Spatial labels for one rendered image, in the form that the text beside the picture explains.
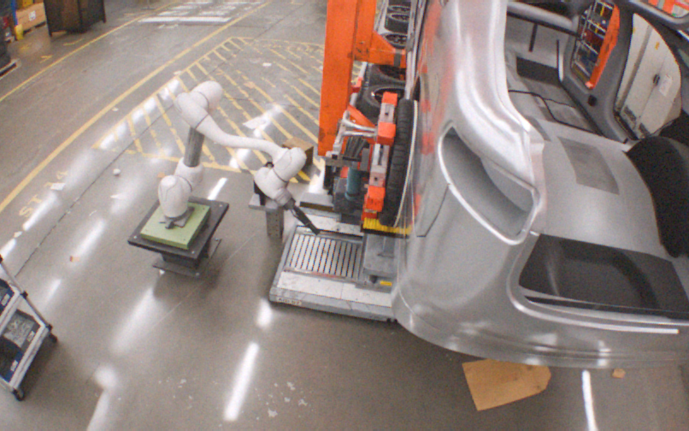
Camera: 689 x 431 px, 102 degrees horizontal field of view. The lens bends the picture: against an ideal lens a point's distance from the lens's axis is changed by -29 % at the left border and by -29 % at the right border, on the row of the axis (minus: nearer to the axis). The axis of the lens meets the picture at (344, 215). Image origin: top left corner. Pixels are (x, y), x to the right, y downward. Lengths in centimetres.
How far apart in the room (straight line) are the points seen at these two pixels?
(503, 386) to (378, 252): 110
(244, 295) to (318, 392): 76
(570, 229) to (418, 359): 109
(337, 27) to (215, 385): 202
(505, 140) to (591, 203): 131
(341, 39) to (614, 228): 176
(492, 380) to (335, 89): 192
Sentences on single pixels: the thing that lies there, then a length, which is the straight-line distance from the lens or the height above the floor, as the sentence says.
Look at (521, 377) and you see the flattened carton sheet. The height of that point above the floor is 1.
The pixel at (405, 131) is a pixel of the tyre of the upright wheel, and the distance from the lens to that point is 172.
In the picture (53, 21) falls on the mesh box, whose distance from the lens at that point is 1010.
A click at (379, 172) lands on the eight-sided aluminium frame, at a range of 173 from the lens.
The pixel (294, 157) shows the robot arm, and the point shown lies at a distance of 189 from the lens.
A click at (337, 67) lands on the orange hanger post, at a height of 115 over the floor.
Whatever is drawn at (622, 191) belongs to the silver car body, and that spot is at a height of 102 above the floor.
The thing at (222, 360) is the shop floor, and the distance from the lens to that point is 221.
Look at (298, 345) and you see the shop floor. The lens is 222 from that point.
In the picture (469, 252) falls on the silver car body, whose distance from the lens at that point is 97.
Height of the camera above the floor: 196
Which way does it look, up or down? 42 degrees down
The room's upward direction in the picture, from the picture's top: 7 degrees clockwise
